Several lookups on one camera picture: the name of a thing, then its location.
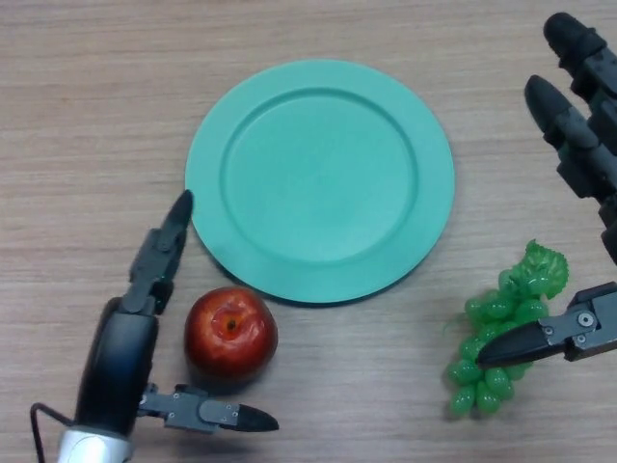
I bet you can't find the green round plate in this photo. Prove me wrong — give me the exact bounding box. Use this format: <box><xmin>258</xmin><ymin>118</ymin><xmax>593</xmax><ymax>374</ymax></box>
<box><xmin>184</xmin><ymin>59</ymin><xmax>456</xmax><ymax>305</ymax></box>

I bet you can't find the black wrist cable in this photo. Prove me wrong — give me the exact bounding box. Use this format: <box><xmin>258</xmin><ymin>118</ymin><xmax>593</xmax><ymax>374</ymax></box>
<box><xmin>28</xmin><ymin>401</ymin><xmax>79</xmax><ymax>463</ymax></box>

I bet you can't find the red apple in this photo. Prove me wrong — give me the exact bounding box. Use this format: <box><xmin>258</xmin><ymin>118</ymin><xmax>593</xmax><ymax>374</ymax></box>
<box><xmin>183</xmin><ymin>286</ymin><xmax>280</xmax><ymax>383</ymax></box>

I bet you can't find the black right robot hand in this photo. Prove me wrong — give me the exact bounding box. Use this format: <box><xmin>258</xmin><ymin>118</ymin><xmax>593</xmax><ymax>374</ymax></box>
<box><xmin>474</xmin><ymin>13</ymin><xmax>617</xmax><ymax>370</ymax></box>

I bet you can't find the green grape bunch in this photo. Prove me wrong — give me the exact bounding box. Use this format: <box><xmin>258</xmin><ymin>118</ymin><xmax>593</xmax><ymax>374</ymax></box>
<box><xmin>443</xmin><ymin>239</ymin><xmax>569</xmax><ymax>420</ymax></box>

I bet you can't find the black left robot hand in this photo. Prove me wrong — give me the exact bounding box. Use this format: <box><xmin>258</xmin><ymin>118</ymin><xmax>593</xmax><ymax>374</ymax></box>
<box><xmin>75</xmin><ymin>189</ymin><xmax>281</xmax><ymax>438</ymax></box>

